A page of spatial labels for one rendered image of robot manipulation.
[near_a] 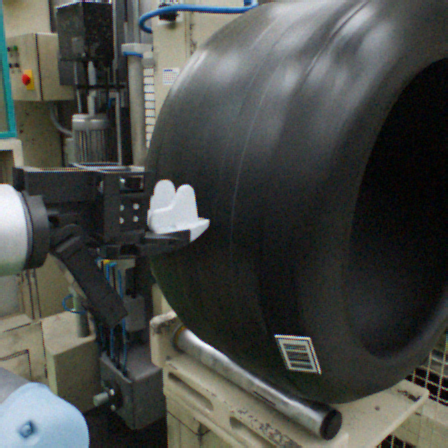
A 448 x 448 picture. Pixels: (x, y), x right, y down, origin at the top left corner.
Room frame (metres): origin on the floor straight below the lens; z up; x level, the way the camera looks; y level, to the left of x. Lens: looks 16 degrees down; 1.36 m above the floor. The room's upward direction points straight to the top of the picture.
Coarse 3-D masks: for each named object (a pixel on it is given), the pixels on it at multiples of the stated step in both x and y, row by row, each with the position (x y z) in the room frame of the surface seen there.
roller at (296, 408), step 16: (176, 336) 0.80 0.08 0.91; (192, 336) 0.79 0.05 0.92; (192, 352) 0.76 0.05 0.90; (208, 352) 0.74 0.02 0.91; (224, 368) 0.70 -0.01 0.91; (240, 368) 0.69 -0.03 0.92; (240, 384) 0.67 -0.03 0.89; (256, 384) 0.65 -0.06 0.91; (272, 384) 0.64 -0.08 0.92; (272, 400) 0.62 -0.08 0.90; (288, 400) 0.61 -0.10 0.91; (304, 400) 0.60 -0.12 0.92; (288, 416) 0.60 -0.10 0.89; (304, 416) 0.58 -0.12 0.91; (320, 416) 0.57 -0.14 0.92; (336, 416) 0.57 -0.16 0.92; (320, 432) 0.56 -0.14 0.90; (336, 432) 0.57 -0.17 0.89
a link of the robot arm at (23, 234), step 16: (0, 192) 0.36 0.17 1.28; (16, 192) 0.37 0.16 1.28; (0, 208) 0.35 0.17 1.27; (16, 208) 0.36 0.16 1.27; (0, 224) 0.34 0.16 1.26; (16, 224) 0.35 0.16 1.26; (0, 240) 0.34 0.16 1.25; (16, 240) 0.35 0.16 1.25; (32, 240) 0.36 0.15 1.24; (0, 256) 0.34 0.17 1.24; (16, 256) 0.35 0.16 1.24; (0, 272) 0.35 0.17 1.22; (16, 272) 0.36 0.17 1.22
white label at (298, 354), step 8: (280, 336) 0.47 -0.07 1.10; (288, 336) 0.47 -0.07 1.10; (280, 344) 0.48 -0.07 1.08; (288, 344) 0.47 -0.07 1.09; (296, 344) 0.47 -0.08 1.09; (304, 344) 0.46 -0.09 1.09; (288, 352) 0.48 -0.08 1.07; (296, 352) 0.47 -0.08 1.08; (304, 352) 0.47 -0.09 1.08; (312, 352) 0.46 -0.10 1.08; (288, 360) 0.48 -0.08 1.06; (296, 360) 0.48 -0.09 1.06; (304, 360) 0.47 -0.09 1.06; (312, 360) 0.47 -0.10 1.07; (288, 368) 0.49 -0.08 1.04; (296, 368) 0.48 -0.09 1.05; (304, 368) 0.48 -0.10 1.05; (312, 368) 0.47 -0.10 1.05
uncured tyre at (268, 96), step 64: (320, 0) 0.63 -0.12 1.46; (384, 0) 0.59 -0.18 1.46; (192, 64) 0.66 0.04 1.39; (256, 64) 0.57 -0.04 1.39; (320, 64) 0.52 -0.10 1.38; (384, 64) 0.53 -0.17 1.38; (192, 128) 0.58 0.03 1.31; (256, 128) 0.51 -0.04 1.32; (320, 128) 0.49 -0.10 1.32; (384, 128) 0.98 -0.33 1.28; (256, 192) 0.48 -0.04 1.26; (320, 192) 0.47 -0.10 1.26; (384, 192) 0.98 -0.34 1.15; (192, 256) 0.54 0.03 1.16; (256, 256) 0.47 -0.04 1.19; (320, 256) 0.47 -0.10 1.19; (384, 256) 0.92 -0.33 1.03; (192, 320) 0.60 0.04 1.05; (256, 320) 0.48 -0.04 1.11; (320, 320) 0.47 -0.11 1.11; (384, 320) 0.80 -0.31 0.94; (320, 384) 0.51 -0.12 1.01; (384, 384) 0.59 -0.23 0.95
